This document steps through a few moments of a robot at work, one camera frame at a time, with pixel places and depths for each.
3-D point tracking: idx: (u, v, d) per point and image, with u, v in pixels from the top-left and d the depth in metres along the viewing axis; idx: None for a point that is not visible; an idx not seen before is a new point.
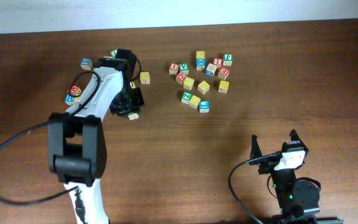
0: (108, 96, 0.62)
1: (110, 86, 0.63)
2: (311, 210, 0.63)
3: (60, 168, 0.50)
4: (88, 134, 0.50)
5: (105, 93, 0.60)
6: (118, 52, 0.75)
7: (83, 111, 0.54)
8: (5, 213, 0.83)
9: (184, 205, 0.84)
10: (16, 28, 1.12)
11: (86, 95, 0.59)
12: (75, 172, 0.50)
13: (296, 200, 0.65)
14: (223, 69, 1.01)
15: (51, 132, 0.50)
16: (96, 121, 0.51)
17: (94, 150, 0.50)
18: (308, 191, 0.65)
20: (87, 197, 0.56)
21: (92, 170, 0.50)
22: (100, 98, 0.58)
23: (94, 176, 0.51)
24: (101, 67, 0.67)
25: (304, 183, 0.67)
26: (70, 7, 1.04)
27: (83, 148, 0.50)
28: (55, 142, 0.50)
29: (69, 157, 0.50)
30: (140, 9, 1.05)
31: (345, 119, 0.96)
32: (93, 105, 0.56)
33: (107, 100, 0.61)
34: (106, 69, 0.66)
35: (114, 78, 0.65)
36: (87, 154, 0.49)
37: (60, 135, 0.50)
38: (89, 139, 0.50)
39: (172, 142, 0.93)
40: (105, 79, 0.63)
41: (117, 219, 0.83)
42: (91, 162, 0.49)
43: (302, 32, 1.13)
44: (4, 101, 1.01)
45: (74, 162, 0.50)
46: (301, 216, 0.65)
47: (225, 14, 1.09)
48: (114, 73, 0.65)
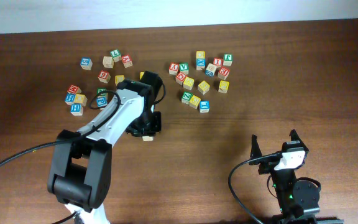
0: (123, 121, 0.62)
1: (128, 111, 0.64)
2: (311, 210, 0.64)
3: (60, 190, 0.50)
4: (95, 159, 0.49)
5: (120, 119, 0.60)
6: (145, 74, 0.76)
7: (96, 134, 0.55)
8: (5, 213, 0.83)
9: (184, 205, 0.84)
10: (15, 28, 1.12)
11: (103, 116, 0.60)
12: (73, 198, 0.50)
13: (296, 200, 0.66)
14: (223, 69, 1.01)
15: (59, 151, 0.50)
16: (105, 147, 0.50)
17: (97, 178, 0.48)
18: (307, 191, 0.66)
20: (86, 218, 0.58)
21: (91, 198, 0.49)
22: (115, 122, 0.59)
23: (92, 205, 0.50)
24: (125, 89, 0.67)
25: (304, 183, 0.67)
26: (69, 8, 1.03)
27: (87, 173, 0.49)
28: (59, 162, 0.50)
29: (71, 180, 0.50)
30: (140, 9, 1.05)
31: (345, 119, 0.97)
32: (107, 129, 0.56)
33: (121, 125, 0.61)
34: (130, 93, 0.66)
35: (135, 104, 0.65)
36: (89, 182, 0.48)
37: (66, 157, 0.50)
38: (95, 165, 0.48)
39: (173, 142, 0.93)
40: (125, 102, 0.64)
41: (117, 220, 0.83)
42: (91, 191, 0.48)
43: (302, 31, 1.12)
44: (4, 101, 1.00)
45: (76, 188, 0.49)
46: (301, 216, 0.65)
47: (225, 14, 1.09)
48: (136, 98, 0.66)
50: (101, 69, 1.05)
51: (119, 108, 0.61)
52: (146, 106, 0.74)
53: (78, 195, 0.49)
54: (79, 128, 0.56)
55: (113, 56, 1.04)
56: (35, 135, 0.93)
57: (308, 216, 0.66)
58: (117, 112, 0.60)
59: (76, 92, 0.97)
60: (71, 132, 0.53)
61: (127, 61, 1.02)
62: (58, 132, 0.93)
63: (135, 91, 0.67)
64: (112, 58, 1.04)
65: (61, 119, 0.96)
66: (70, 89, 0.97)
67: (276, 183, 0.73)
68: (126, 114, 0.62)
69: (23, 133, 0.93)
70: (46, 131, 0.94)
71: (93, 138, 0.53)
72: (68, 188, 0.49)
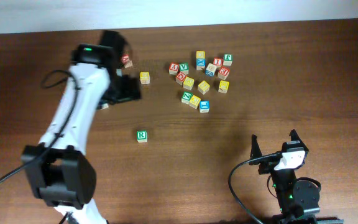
0: (86, 106, 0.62)
1: (91, 91, 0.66)
2: (311, 210, 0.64)
3: (46, 196, 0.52)
4: (68, 169, 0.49)
5: (84, 104, 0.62)
6: (102, 41, 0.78)
7: (62, 140, 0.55)
8: (5, 213, 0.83)
9: (184, 205, 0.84)
10: (15, 28, 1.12)
11: (63, 112, 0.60)
12: (63, 200, 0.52)
13: (295, 200, 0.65)
14: (223, 69, 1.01)
15: (30, 170, 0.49)
16: (76, 155, 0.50)
17: (78, 181, 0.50)
18: (307, 190, 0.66)
20: (79, 217, 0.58)
21: (79, 197, 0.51)
22: (79, 114, 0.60)
23: (82, 202, 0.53)
24: (80, 66, 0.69)
25: (304, 183, 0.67)
26: (69, 7, 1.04)
27: (66, 180, 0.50)
28: (36, 178, 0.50)
29: (55, 186, 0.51)
30: (140, 9, 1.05)
31: (345, 119, 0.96)
32: (72, 129, 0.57)
33: (87, 111, 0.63)
34: (87, 68, 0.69)
35: (96, 81, 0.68)
36: (72, 187, 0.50)
37: (40, 173, 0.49)
38: (71, 172, 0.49)
39: (172, 142, 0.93)
40: (83, 87, 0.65)
41: (117, 219, 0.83)
42: (77, 191, 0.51)
43: (302, 30, 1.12)
44: (4, 101, 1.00)
45: (61, 191, 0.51)
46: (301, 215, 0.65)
47: (225, 14, 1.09)
48: (93, 74, 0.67)
50: None
51: (79, 97, 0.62)
52: (112, 73, 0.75)
53: (66, 197, 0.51)
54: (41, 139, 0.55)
55: None
56: (36, 135, 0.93)
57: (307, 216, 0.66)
58: (78, 103, 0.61)
59: None
60: (35, 147, 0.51)
61: (127, 61, 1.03)
62: None
63: (93, 63, 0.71)
64: None
65: None
66: None
67: (275, 183, 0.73)
68: (89, 96, 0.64)
69: (23, 133, 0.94)
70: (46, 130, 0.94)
71: (59, 147, 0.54)
72: (54, 194, 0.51)
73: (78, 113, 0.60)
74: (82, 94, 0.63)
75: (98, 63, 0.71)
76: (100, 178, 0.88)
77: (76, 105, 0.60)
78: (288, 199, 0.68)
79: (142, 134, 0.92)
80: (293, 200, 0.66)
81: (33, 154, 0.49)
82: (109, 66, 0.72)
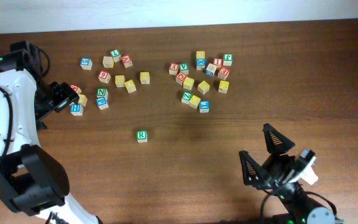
0: (27, 105, 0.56)
1: (26, 92, 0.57)
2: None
3: (23, 203, 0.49)
4: (32, 165, 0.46)
5: (24, 104, 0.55)
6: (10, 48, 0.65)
7: (13, 143, 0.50)
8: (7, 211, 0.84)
9: (184, 205, 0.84)
10: (15, 28, 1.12)
11: (2, 122, 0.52)
12: (40, 200, 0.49)
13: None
14: (223, 69, 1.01)
15: None
16: (33, 149, 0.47)
17: (47, 174, 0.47)
18: (324, 217, 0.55)
20: (65, 216, 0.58)
21: (56, 191, 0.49)
22: (21, 114, 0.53)
23: (62, 194, 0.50)
24: (0, 74, 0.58)
25: (320, 210, 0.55)
26: (69, 8, 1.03)
27: (35, 178, 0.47)
28: (4, 187, 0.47)
29: (28, 190, 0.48)
30: (140, 9, 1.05)
31: (345, 119, 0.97)
32: (18, 130, 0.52)
33: (30, 111, 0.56)
34: (8, 75, 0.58)
35: (25, 82, 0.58)
36: (43, 183, 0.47)
37: (5, 180, 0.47)
38: (35, 166, 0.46)
39: (172, 142, 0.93)
40: (14, 89, 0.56)
41: (117, 219, 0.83)
42: (51, 185, 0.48)
43: (302, 31, 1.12)
44: None
45: (35, 190, 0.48)
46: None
47: (225, 14, 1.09)
48: (20, 76, 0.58)
50: (101, 69, 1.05)
51: (15, 100, 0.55)
52: (36, 75, 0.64)
53: (43, 196, 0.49)
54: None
55: (113, 56, 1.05)
56: None
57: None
58: (17, 105, 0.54)
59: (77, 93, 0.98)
60: None
61: (127, 61, 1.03)
62: (59, 133, 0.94)
63: (12, 68, 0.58)
64: (112, 58, 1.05)
65: (61, 119, 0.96)
66: None
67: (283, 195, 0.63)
68: (25, 96, 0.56)
69: None
70: (46, 131, 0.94)
71: (13, 151, 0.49)
72: (29, 197, 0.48)
73: (20, 113, 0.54)
74: (15, 99, 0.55)
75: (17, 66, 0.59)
76: (100, 178, 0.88)
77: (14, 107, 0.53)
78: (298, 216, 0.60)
79: (142, 134, 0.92)
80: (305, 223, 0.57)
81: None
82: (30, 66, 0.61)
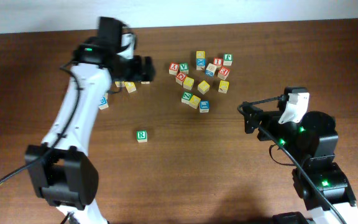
0: (90, 106, 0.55)
1: (92, 92, 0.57)
2: (329, 140, 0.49)
3: (48, 195, 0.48)
4: (72, 170, 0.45)
5: (87, 106, 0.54)
6: (99, 25, 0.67)
7: (64, 140, 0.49)
8: (5, 212, 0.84)
9: (184, 205, 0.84)
10: (15, 28, 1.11)
11: (64, 113, 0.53)
12: (64, 198, 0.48)
13: (309, 133, 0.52)
14: (223, 69, 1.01)
15: (32, 169, 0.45)
16: (79, 155, 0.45)
17: (81, 184, 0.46)
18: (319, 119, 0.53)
20: (80, 218, 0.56)
21: (82, 198, 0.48)
22: (81, 116, 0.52)
23: (86, 203, 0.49)
24: (81, 64, 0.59)
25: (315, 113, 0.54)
26: (69, 7, 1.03)
27: (69, 182, 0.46)
28: (39, 177, 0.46)
29: (56, 186, 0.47)
30: (140, 9, 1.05)
31: (344, 119, 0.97)
32: (73, 129, 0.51)
33: (90, 113, 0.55)
34: (88, 68, 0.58)
35: (97, 81, 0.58)
36: (74, 188, 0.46)
37: (42, 172, 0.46)
38: (74, 173, 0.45)
39: (172, 142, 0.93)
40: (85, 86, 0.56)
41: (117, 219, 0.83)
42: (79, 192, 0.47)
43: (302, 30, 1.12)
44: (3, 101, 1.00)
45: (63, 190, 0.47)
46: (318, 152, 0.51)
47: (225, 14, 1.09)
48: (96, 74, 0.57)
50: None
51: (82, 96, 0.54)
52: (115, 73, 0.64)
53: (68, 197, 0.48)
54: (43, 139, 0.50)
55: None
56: (36, 135, 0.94)
57: (322, 154, 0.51)
58: (81, 102, 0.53)
59: None
60: (36, 146, 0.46)
61: None
62: None
63: (94, 63, 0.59)
64: None
65: None
66: None
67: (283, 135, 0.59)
68: (91, 96, 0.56)
69: (23, 133, 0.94)
70: (46, 131, 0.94)
71: (62, 148, 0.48)
72: (55, 192, 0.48)
73: (82, 112, 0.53)
74: (84, 96, 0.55)
75: (99, 63, 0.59)
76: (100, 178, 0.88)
77: (78, 103, 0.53)
78: (302, 140, 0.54)
79: (142, 133, 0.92)
80: (308, 134, 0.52)
81: (35, 155, 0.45)
82: (110, 66, 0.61)
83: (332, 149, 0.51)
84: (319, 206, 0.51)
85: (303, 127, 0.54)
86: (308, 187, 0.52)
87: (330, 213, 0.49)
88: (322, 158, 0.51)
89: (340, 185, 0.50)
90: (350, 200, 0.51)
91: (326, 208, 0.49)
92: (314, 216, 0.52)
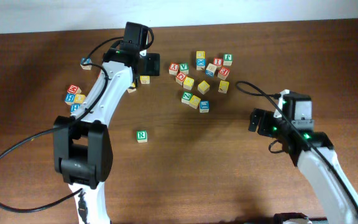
0: (114, 94, 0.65)
1: (119, 83, 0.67)
2: (303, 103, 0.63)
3: (66, 168, 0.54)
4: (93, 139, 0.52)
5: (111, 93, 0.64)
6: (127, 28, 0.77)
7: (90, 116, 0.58)
8: (5, 213, 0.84)
9: (184, 205, 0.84)
10: (15, 28, 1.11)
11: (92, 96, 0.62)
12: (80, 173, 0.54)
13: (289, 102, 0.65)
14: (223, 69, 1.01)
15: (58, 136, 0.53)
16: (102, 127, 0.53)
17: (99, 156, 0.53)
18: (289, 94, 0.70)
20: (90, 200, 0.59)
21: (97, 172, 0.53)
22: (107, 101, 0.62)
23: (99, 178, 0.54)
24: (110, 62, 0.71)
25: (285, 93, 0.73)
26: (70, 7, 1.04)
27: (89, 153, 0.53)
28: (62, 146, 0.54)
29: (76, 158, 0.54)
30: (140, 9, 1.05)
31: (344, 119, 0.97)
32: (99, 109, 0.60)
33: (113, 100, 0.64)
34: (117, 65, 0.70)
35: (123, 76, 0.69)
36: (92, 159, 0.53)
37: (66, 140, 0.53)
38: (95, 144, 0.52)
39: (172, 142, 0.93)
40: (113, 76, 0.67)
41: (117, 219, 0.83)
42: (96, 167, 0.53)
43: (302, 30, 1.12)
44: (3, 101, 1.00)
45: (82, 163, 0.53)
46: (297, 116, 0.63)
47: (225, 14, 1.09)
48: (123, 70, 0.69)
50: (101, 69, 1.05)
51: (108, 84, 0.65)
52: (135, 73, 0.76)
53: (84, 172, 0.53)
54: (72, 113, 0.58)
55: None
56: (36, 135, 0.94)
57: (302, 117, 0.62)
58: (107, 89, 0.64)
59: (76, 92, 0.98)
60: (66, 117, 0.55)
61: None
62: None
63: (121, 62, 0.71)
64: None
65: None
66: (70, 89, 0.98)
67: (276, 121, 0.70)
68: (116, 86, 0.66)
69: (23, 133, 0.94)
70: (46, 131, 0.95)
71: (89, 121, 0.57)
72: (73, 166, 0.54)
73: (107, 97, 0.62)
74: (110, 84, 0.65)
75: (125, 63, 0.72)
76: None
77: (105, 89, 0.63)
78: (286, 111, 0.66)
79: (142, 134, 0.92)
80: (288, 102, 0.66)
81: (62, 123, 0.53)
82: (134, 67, 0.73)
83: (308, 113, 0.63)
84: (302, 151, 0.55)
85: (285, 101, 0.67)
86: (293, 144, 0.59)
87: (312, 154, 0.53)
88: (303, 122, 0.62)
89: (318, 140, 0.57)
90: (328, 145, 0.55)
91: (307, 150, 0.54)
92: (302, 167, 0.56)
